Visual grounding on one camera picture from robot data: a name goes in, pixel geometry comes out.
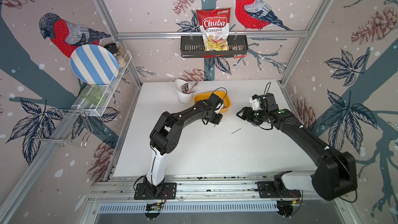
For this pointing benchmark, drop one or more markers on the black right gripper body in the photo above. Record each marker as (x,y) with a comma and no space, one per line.
(258,116)

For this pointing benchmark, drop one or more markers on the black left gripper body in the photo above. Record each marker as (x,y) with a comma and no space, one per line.
(214,117)

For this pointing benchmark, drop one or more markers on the yellow plastic storage box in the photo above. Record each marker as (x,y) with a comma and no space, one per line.
(222,94)

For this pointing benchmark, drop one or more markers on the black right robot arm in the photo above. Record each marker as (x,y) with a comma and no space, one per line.
(336,173)

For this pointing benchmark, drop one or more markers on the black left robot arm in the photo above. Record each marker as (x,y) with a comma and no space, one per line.
(165,136)

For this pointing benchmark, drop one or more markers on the white utensil holder cup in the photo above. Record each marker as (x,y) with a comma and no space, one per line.
(185,90)

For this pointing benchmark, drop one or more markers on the red cassava chips bag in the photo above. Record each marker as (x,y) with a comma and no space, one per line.
(214,26)

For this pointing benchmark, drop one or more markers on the light spice jar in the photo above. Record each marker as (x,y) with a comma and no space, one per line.
(123,52)

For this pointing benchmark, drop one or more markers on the dark lid spice jar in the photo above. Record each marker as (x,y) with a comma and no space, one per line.
(112,47)

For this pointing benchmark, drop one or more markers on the green glass cup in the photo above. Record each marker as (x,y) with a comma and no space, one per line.
(93,94)

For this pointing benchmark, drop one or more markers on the blue white striped plate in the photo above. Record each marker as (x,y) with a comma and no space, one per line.
(94,65)

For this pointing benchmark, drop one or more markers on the black wire wall basket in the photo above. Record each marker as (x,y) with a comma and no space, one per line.
(197,47)

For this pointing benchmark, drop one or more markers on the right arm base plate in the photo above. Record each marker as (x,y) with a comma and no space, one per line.
(276,188)

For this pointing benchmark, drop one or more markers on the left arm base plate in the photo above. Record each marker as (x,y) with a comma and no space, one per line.
(147,191)

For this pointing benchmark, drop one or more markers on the clear wire wall shelf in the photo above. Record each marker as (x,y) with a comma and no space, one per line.
(86,109)

